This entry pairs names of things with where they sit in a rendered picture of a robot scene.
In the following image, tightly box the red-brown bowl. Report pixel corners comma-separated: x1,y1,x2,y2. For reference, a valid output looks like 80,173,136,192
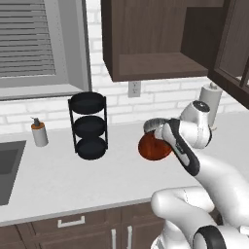
137,130,173,161

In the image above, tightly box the dark wood open cabinet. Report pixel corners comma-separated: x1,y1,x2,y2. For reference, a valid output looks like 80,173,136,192
100,0,229,83

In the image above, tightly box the dark wood cabinet door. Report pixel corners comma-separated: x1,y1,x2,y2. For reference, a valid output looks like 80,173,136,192
207,0,249,110

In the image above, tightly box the black three-tier stand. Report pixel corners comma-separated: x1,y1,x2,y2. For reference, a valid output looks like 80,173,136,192
67,91,109,161

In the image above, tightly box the white soap dispenser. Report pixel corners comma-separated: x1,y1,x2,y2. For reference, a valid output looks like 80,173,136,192
30,117,50,148

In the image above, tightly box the white paper towel roll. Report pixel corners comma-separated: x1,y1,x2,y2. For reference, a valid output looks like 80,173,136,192
197,81,224,129

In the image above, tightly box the dark wood drawer front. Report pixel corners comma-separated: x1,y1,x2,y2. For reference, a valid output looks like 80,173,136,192
29,206,123,237

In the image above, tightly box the dark wood cupboard door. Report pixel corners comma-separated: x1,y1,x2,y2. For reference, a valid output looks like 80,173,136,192
121,201,167,249
33,226,123,249

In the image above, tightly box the grey sink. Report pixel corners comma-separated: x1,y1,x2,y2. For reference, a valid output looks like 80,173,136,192
0,139,27,207

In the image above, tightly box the window with grey blinds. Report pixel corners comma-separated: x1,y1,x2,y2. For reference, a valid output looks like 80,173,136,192
0,0,93,101

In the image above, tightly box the dark wood cupboard front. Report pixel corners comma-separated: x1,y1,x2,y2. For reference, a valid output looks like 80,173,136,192
0,223,35,249

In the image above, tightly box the grey wall outlet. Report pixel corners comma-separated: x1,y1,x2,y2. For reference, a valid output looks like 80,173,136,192
127,80,142,98

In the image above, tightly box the white drawer handle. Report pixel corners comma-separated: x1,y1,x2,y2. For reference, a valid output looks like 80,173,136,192
56,215,87,229

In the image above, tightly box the white cupboard door handle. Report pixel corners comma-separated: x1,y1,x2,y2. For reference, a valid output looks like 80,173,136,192
111,229,118,249
126,225,133,249

